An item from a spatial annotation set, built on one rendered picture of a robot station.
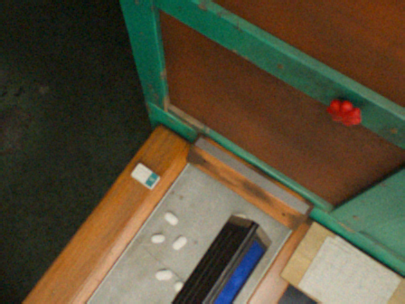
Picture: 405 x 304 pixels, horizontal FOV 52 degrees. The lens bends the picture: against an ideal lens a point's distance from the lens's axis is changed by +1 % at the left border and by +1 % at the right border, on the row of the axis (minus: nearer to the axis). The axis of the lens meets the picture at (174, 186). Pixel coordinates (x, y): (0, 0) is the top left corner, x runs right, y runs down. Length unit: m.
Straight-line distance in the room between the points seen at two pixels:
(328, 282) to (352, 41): 0.61
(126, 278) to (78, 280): 0.11
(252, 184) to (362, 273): 0.31
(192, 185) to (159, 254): 0.19
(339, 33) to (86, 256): 0.72
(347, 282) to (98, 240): 0.57
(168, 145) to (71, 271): 0.38
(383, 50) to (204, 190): 0.62
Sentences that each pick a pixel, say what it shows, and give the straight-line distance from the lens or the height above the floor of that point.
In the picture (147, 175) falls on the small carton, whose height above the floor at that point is 0.78.
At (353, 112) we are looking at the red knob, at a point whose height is 1.26.
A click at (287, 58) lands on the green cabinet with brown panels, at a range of 0.56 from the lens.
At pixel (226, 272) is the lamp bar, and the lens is 0.61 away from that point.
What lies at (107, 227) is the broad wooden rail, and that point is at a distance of 0.99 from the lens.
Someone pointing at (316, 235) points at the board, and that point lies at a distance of 1.00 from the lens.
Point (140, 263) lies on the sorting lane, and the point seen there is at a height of 0.74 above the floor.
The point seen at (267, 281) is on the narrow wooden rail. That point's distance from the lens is 0.97.
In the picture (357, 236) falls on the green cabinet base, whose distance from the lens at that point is 0.97.
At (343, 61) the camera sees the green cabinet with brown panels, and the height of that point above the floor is 1.29.
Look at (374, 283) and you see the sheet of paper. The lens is 1.02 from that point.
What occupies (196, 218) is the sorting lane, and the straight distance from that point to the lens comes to 1.00.
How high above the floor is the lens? 1.72
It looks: 75 degrees down
